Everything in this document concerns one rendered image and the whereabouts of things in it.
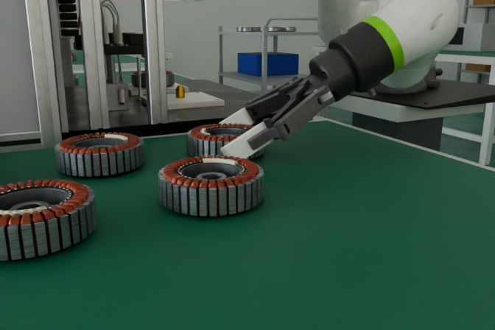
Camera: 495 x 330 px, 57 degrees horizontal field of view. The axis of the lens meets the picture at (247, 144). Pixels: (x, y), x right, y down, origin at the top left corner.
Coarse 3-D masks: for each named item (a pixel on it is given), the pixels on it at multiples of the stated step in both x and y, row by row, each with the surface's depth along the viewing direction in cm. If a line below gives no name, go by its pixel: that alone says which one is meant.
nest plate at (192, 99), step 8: (144, 96) 102; (168, 96) 102; (192, 96) 102; (200, 96) 102; (208, 96) 102; (168, 104) 93; (176, 104) 93; (184, 104) 94; (192, 104) 95; (200, 104) 96; (208, 104) 96; (216, 104) 97; (224, 104) 98
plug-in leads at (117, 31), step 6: (108, 0) 88; (102, 6) 89; (114, 6) 88; (102, 12) 88; (102, 18) 92; (114, 18) 93; (102, 24) 92; (114, 24) 93; (120, 24) 89; (102, 30) 89; (114, 30) 93; (120, 30) 90; (114, 36) 94; (120, 36) 90; (108, 42) 90; (114, 42) 94; (120, 42) 90
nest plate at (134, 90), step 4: (128, 84) 125; (176, 84) 125; (128, 88) 116; (132, 88) 116; (136, 88) 116; (144, 88) 116; (168, 88) 117; (172, 88) 117; (184, 88) 118; (188, 88) 119; (128, 92) 116; (132, 92) 113; (136, 92) 113; (144, 92) 114; (168, 92) 117; (172, 92) 117
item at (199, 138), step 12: (192, 132) 65; (204, 132) 65; (216, 132) 70; (228, 132) 70; (240, 132) 69; (192, 144) 64; (204, 144) 62; (216, 144) 62; (192, 156) 64; (252, 156) 64
